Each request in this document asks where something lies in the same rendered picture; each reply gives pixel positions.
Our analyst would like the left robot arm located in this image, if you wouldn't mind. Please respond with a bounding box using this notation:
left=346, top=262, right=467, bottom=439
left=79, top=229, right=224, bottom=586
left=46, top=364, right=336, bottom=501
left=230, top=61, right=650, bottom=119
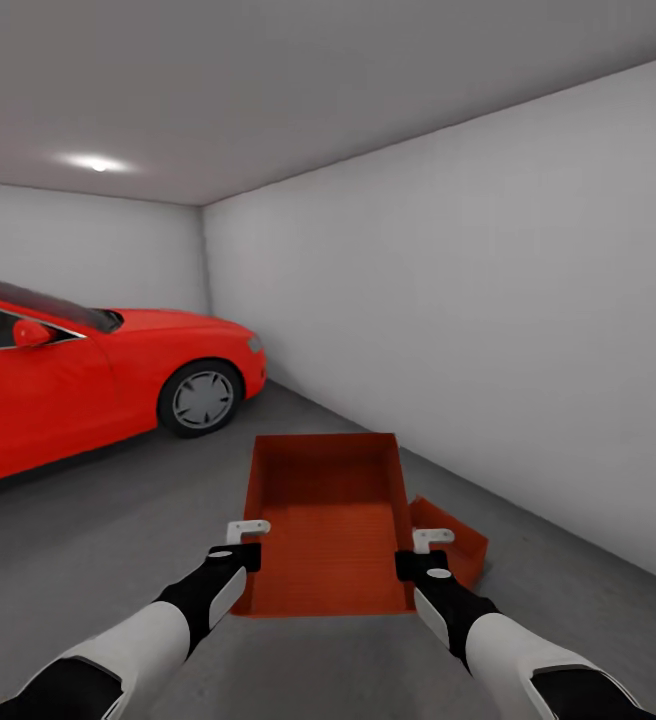
left=0, top=519, right=271, bottom=720

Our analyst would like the storage box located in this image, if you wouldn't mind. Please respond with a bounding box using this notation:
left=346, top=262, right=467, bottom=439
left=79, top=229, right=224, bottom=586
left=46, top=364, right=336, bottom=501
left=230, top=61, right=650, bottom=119
left=230, top=432, right=416, bottom=618
left=408, top=497, right=489, bottom=589

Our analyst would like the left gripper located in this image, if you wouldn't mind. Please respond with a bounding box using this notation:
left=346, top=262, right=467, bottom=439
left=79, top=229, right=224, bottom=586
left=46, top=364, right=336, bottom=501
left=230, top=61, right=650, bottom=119
left=209, top=543, right=261, bottom=573

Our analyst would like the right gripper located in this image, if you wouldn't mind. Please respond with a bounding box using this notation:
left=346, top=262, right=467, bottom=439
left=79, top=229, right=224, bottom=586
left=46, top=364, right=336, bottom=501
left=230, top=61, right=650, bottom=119
left=395, top=549, right=451, bottom=581

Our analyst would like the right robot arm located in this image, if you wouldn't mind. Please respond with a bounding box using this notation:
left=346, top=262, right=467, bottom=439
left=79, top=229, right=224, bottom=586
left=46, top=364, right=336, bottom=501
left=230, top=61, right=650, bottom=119
left=395, top=529, right=656, bottom=720

